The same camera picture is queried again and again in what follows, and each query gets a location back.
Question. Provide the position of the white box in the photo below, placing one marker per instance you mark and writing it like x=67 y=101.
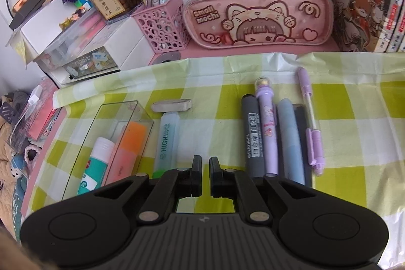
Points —
x=44 y=26

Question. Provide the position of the clear plastic organizer tray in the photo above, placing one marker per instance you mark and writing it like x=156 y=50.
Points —
x=103 y=125

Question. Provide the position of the desk cable grommet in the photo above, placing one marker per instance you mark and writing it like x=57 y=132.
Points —
x=167 y=57

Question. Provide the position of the light blue grey pen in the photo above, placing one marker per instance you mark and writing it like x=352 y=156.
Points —
x=290 y=142

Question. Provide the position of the pink cat pencil case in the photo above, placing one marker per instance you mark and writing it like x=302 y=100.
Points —
x=223 y=24

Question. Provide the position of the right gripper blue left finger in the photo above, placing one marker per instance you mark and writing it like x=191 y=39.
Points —
x=193 y=178

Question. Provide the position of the black white case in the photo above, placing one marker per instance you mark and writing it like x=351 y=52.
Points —
x=302 y=125

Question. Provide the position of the clear stacked storage box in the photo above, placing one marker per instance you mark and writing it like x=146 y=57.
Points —
x=72 y=41

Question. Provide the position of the green checkered tablecloth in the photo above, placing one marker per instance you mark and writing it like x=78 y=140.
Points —
x=332 y=121

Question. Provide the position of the small dwarf figurine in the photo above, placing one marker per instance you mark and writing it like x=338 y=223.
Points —
x=72 y=19

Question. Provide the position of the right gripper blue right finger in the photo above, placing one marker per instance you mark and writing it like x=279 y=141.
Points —
x=220 y=181

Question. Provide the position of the pink highlighter pen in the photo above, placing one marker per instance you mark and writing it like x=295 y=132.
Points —
x=117 y=137

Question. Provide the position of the orange cap pink highlighter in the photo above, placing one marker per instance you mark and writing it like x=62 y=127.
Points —
x=129 y=150

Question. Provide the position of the pink perforated pen holder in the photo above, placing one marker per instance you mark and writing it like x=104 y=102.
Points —
x=163 y=26

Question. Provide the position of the lilac clear mechanical pencil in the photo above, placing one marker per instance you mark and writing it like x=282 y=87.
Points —
x=316 y=157

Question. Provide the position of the purple cartoon pen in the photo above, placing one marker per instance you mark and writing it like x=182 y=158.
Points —
x=264 y=94

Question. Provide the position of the black flat box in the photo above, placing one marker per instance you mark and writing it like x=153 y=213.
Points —
x=26 y=10

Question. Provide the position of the white eraser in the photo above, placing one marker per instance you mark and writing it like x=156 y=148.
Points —
x=172 y=105

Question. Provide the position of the white teal glue stick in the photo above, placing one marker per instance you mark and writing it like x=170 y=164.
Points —
x=96 y=166

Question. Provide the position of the green cap highlighter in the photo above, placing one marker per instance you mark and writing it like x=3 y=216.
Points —
x=167 y=146

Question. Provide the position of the white drawer organizer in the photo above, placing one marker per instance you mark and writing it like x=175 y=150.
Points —
x=119 y=46

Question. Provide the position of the black grey marker pen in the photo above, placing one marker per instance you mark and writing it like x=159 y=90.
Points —
x=255 y=166

